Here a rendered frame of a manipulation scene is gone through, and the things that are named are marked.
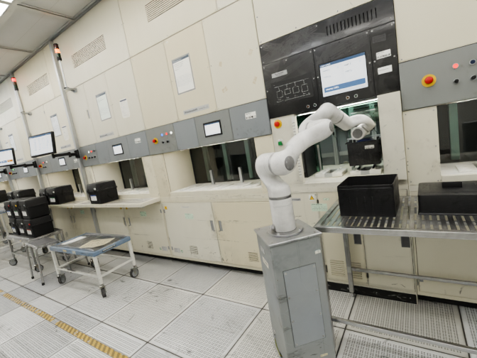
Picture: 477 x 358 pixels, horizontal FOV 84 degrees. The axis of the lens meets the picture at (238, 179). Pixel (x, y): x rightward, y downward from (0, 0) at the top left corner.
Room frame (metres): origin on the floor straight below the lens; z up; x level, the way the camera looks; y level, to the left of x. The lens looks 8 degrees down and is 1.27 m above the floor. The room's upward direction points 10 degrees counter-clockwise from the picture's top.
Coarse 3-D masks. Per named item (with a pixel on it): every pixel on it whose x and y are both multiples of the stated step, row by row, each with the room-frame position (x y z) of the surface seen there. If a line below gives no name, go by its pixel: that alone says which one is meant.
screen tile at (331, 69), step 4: (340, 64) 1.81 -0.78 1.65; (328, 68) 1.86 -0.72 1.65; (332, 68) 1.84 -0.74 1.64; (340, 68) 1.81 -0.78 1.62; (324, 72) 1.87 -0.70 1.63; (328, 72) 1.86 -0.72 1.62; (332, 72) 1.84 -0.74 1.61; (336, 72) 1.83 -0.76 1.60; (340, 72) 1.81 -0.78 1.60; (336, 76) 1.83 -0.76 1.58; (340, 76) 1.82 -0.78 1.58; (324, 80) 1.87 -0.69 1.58; (328, 80) 1.86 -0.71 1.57; (332, 80) 1.84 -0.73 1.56; (336, 80) 1.83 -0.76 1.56; (340, 80) 1.82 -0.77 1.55; (324, 84) 1.87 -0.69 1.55; (328, 84) 1.86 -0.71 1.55
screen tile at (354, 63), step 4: (352, 60) 1.77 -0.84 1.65; (356, 60) 1.75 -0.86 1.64; (344, 64) 1.80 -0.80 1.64; (348, 64) 1.78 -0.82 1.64; (352, 64) 1.77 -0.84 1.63; (356, 64) 1.76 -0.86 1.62; (360, 64) 1.74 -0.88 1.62; (344, 68) 1.80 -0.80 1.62; (348, 68) 1.79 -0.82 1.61; (360, 68) 1.75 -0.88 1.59; (352, 72) 1.77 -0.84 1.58; (356, 72) 1.76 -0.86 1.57; (360, 72) 1.75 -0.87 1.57; (364, 72) 1.73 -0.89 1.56; (344, 76) 1.80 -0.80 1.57; (348, 76) 1.79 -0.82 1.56; (352, 76) 1.77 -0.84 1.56; (356, 76) 1.76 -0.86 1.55; (360, 76) 1.75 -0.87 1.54; (344, 80) 1.80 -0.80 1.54
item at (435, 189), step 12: (420, 192) 1.31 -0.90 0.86; (432, 192) 1.27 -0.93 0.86; (444, 192) 1.24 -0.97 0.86; (456, 192) 1.21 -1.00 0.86; (468, 192) 1.18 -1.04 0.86; (420, 204) 1.27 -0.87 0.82; (432, 204) 1.24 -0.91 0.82; (444, 204) 1.21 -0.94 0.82; (456, 204) 1.19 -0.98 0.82; (468, 204) 1.16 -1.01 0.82
